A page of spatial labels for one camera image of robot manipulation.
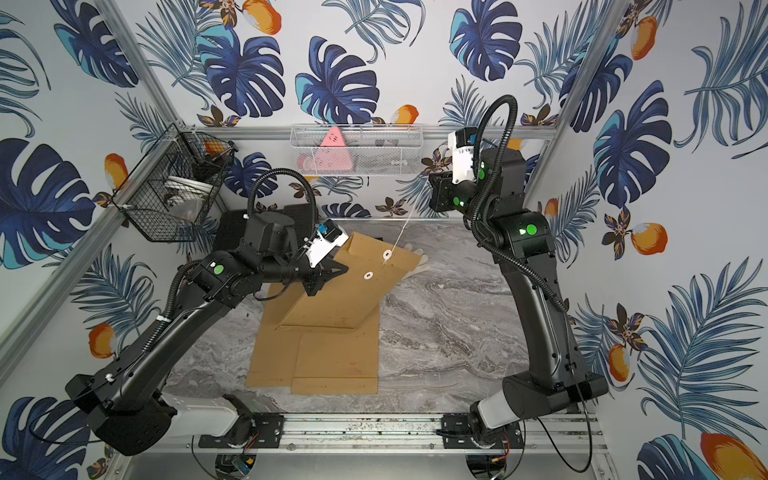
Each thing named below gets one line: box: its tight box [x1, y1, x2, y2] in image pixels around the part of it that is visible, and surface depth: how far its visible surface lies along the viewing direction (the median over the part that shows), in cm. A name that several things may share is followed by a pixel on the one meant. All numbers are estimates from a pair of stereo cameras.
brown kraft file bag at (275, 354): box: [246, 283, 306, 388], surface depth 86 cm
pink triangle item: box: [303, 126, 353, 171], surface depth 92 cm
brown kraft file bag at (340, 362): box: [291, 303, 380, 395], surface depth 87 cm
